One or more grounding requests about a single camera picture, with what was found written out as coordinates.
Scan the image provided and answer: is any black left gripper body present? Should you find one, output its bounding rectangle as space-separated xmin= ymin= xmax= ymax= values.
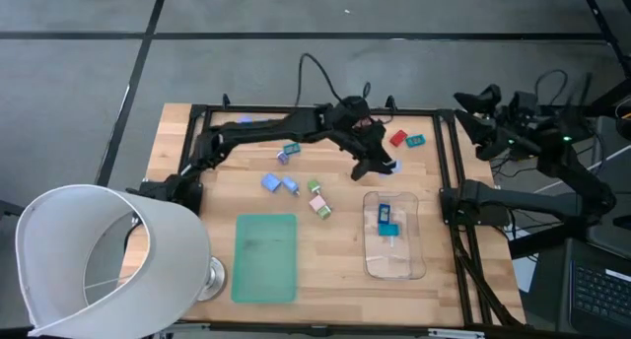
xmin=324 ymin=100 xmax=390 ymax=163

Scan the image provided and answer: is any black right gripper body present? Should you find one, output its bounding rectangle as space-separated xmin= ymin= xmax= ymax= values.
xmin=492 ymin=92 xmax=543 ymax=158

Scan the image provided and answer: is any clear plastic bin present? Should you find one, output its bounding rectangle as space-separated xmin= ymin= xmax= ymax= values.
xmin=362 ymin=190 xmax=428 ymax=281

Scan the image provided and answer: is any black desk leg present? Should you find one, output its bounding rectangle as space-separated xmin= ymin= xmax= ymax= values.
xmin=579 ymin=0 xmax=631 ymax=108

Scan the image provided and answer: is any green translucent plastic bin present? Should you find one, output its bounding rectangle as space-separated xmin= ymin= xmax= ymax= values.
xmin=230 ymin=213 xmax=299 ymax=305

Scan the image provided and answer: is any white paper sheet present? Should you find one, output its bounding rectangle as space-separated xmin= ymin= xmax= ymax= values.
xmin=510 ymin=252 xmax=539 ymax=295

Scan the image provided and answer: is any black laptop keyboard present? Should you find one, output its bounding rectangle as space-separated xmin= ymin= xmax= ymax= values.
xmin=569 ymin=259 xmax=631 ymax=336

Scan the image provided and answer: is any silver lamp base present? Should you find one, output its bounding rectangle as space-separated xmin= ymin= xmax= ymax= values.
xmin=196 ymin=255 xmax=228 ymax=303

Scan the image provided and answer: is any white lamp shade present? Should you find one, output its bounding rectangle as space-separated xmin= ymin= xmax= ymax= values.
xmin=14 ymin=183 xmax=212 ymax=339

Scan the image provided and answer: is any black aluminium table frame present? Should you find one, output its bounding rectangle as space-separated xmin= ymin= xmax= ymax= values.
xmin=179 ymin=93 xmax=526 ymax=330

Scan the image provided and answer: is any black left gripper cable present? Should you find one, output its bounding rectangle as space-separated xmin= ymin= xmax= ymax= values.
xmin=294 ymin=52 xmax=346 ymax=108

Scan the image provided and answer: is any silver metal bracket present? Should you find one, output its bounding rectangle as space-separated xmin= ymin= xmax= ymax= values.
xmin=427 ymin=327 xmax=487 ymax=339

